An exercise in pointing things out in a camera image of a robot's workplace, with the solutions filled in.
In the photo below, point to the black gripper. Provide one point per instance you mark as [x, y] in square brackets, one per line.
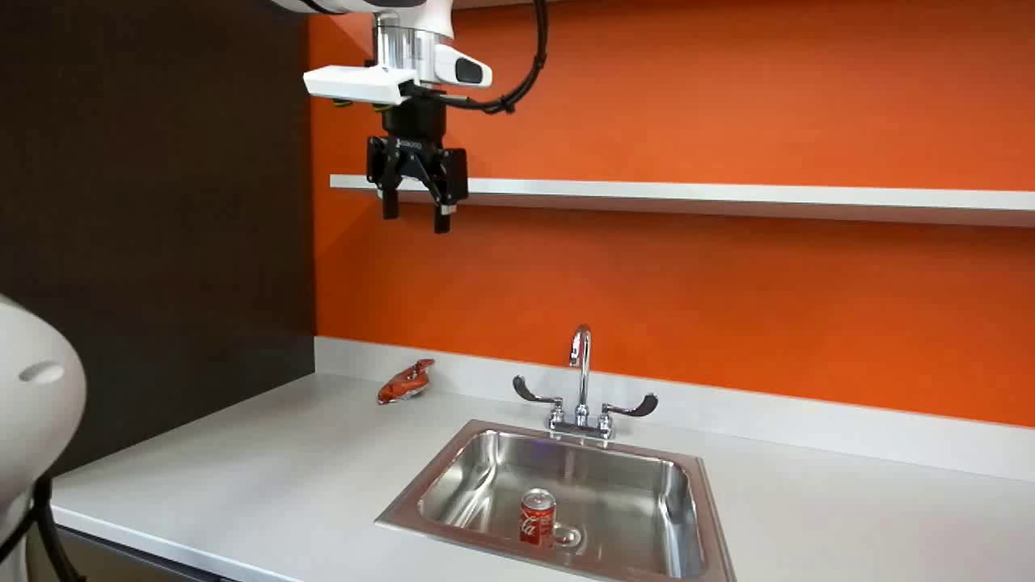
[417, 150]

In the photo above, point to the red soda can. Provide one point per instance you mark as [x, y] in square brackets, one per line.
[534, 517]

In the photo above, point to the stainless steel sink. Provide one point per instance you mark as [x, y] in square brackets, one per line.
[625, 497]

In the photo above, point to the metal sink drain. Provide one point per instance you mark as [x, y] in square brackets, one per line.
[568, 536]

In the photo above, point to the orange handheld tool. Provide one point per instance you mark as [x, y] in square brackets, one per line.
[404, 384]

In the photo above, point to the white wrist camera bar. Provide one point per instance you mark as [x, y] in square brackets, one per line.
[356, 85]

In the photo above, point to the white wall shelf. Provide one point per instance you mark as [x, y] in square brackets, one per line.
[756, 200]

